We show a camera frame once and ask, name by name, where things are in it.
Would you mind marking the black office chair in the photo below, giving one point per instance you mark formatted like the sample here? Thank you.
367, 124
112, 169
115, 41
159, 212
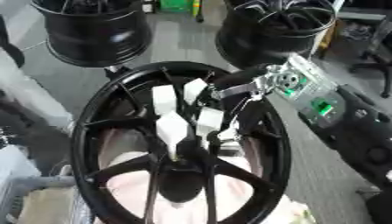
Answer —
375, 62

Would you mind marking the green box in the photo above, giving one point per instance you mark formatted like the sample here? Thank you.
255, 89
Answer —
176, 5

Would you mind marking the pale pink cloth bundle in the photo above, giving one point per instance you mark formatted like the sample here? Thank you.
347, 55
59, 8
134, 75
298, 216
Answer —
130, 186

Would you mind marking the black wheel rim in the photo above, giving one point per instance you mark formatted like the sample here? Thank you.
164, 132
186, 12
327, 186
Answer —
270, 35
97, 32

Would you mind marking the silver and black right robot arm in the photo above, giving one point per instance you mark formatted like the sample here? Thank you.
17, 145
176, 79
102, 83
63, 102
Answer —
352, 125

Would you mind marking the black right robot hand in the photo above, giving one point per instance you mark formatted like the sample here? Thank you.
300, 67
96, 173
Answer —
245, 76

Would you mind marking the grey plastic basket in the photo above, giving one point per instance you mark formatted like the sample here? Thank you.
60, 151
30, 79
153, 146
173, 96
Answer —
23, 183

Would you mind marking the white pin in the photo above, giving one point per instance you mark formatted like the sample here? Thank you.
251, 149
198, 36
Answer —
164, 99
210, 120
194, 89
172, 129

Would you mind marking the black spoked wheel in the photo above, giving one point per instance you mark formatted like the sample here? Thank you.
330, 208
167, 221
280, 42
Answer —
270, 151

